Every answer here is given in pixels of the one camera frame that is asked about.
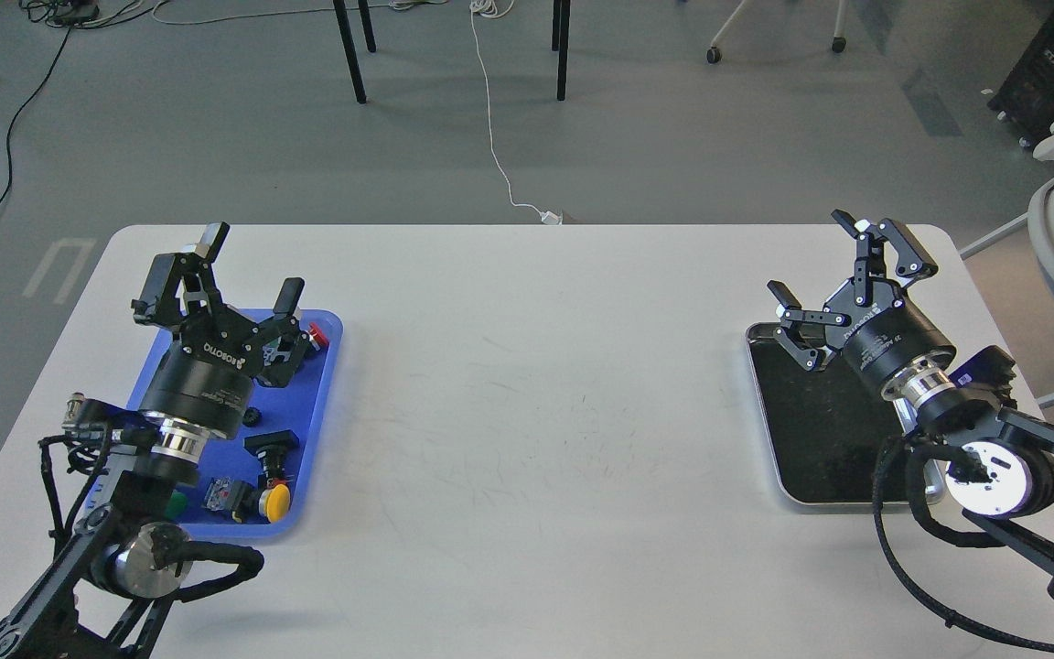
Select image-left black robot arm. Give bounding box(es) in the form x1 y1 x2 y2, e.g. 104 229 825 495
0 222 311 658

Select yellow push button switch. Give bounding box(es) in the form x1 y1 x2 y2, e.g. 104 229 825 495
201 477 292 523

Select image-right black gripper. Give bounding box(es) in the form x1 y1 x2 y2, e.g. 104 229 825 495
767 210 956 401

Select black push button switch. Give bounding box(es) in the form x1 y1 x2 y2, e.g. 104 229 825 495
243 430 298 487

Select blue plastic tray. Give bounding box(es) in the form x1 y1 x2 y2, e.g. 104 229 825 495
121 308 345 540

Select white floor cable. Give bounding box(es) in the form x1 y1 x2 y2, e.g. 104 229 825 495
470 0 563 226

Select silver metal tray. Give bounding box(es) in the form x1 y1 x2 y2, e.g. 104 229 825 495
746 322 916 513

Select green push button switch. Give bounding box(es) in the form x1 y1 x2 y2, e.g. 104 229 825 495
164 489 188 523

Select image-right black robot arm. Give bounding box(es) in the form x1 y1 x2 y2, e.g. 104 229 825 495
767 210 1054 654

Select image-left black gripper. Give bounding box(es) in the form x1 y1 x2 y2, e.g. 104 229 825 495
131 222 311 438

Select white rolling chair base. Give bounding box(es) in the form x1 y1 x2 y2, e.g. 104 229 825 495
703 1 820 66

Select black floor cable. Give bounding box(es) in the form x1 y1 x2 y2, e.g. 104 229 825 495
0 0 155 347

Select red push button switch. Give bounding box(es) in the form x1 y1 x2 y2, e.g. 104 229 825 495
307 322 330 353

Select black table legs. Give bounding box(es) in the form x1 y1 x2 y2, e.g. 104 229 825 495
332 0 573 104

